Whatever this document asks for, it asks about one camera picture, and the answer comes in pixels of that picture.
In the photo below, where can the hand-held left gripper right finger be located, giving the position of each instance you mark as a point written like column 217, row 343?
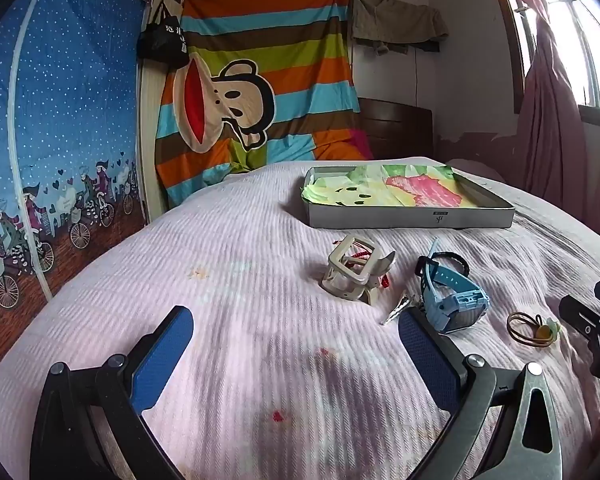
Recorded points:
column 427, row 360

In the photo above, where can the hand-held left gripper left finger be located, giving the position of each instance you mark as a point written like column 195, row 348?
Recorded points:
column 162, row 355

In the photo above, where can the blue wristwatch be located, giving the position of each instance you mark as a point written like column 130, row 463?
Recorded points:
column 455, row 300

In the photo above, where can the silver metal hair clip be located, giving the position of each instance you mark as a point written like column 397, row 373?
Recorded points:
column 395, row 310

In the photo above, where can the beige watch case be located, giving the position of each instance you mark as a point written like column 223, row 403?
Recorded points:
column 337, row 270

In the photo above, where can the colourful painted paper lining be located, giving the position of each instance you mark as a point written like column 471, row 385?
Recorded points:
column 405, row 187

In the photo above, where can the pink curtain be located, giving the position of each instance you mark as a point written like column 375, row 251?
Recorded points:
column 550, row 125

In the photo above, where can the light wooden wardrobe panel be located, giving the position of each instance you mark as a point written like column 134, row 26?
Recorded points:
column 152, row 135

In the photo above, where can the dark wooden headboard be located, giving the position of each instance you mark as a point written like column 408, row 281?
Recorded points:
column 395, row 130

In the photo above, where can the window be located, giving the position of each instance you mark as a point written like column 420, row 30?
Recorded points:
column 570, row 20

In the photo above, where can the black hanging bag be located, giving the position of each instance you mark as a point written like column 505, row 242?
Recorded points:
column 162, row 40

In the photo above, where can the khaki hanging garment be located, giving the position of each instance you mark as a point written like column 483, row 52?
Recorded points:
column 400, row 20

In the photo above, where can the striped monkey print blanket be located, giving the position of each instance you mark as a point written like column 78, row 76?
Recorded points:
column 290, row 35

